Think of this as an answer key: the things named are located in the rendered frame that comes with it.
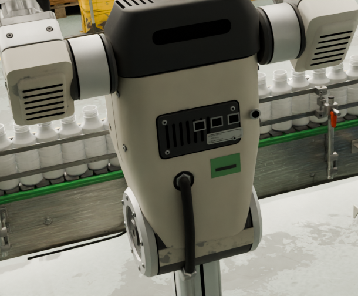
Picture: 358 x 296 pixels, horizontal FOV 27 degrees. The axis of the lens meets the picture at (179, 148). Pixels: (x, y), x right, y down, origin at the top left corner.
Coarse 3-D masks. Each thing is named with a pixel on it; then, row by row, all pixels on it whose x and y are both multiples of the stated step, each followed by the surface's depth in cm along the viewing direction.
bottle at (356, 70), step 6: (354, 60) 203; (354, 66) 203; (348, 72) 205; (354, 72) 204; (348, 78) 205; (354, 78) 204; (354, 84) 204; (348, 90) 206; (354, 90) 205; (348, 96) 207; (354, 96) 206; (348, 102) 208; (348, 108) 209; (354, 108) 207; (354, 114) 208
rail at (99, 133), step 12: (336, 84) 201; (348, 84) 202; (276, 96) 197; (288, 96) 198; (276, 120) 200; (288, 120) 201; (96, 132) 185; (108, 132) 186; (36, 144) 181; (48, 144) 182; (96, 156) 188; (108, 156) 188; (48, 168) 184; (60, 168) 186; (0, 180) 182
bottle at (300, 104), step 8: (296, 72) 199; (304, 72) 199; (296, 80) 200; (304, 80) 200; (296, 88) 200; (304, 88) 200; (296, 96) 201; (304, 96) 201; (296, 104) 202; (304, 104) 202; (296, 112) 203; (304, 112) 203; (296, 120) 204; (304, 120) 204
